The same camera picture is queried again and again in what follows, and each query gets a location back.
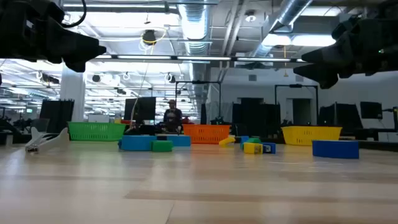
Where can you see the blue rectangular block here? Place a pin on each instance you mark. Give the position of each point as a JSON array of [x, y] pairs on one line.
[[335, 149]]

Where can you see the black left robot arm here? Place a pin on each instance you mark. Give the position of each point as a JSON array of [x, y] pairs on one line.
[[7, 31]]

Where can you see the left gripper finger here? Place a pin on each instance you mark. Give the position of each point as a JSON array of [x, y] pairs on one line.
[[77, 66], [84, 48]]

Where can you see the yellow plastic basket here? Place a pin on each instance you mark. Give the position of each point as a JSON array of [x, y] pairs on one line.
[[311, 135]]

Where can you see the black ceiling camera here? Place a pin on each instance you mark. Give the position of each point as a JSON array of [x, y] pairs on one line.
[[149, 37]]

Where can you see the white pillar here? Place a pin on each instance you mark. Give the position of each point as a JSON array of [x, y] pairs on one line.
[[73, 99]]

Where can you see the black background monitor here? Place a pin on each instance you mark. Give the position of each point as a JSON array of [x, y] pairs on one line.
[[143, 109]]

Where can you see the person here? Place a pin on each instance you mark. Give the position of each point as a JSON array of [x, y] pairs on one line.
[[172, 118]]

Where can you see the black partition panel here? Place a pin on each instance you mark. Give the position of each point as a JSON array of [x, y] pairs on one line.
[[57, 115]]

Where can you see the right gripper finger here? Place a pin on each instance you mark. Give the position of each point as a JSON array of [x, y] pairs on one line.
[[332, 53], [323, 74]]

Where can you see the grey mesh chair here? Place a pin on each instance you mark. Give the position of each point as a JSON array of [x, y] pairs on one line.
[[40, 124]]

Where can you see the black wall monitor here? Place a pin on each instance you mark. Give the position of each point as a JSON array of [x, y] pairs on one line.
[[371, 110]]

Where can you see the yellow mini stapler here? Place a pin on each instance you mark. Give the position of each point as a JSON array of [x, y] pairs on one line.
[[226, 141], [250, 148]]

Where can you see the green plastic basket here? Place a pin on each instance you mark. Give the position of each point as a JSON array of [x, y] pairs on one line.
[[93, 132]]

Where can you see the green mini stapler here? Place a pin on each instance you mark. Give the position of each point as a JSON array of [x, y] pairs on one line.
[[253, 140], [161, 146]]

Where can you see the silver ceiling duct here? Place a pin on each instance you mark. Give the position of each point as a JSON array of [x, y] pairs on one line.
[[292, 12], [194, 25]]

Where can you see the long ceiling light bar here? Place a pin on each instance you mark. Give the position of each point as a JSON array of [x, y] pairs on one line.
[[155, 57]]

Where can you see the blue mini stapler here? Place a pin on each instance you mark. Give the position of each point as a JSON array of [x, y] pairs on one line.
[[243, 141], [271, 147]]

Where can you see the black gantry frame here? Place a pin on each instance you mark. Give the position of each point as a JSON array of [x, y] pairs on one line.
[[199, 82], [295, 85]]

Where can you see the pale grey staple remover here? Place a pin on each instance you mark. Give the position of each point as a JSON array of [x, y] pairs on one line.
[[59, 140]]

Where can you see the black partition screens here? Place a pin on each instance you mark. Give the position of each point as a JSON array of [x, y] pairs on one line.
[[255, 116], [342, 116]]

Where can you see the orange plastic basket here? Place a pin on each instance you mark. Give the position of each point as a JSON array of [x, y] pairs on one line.
[[205, 134]]

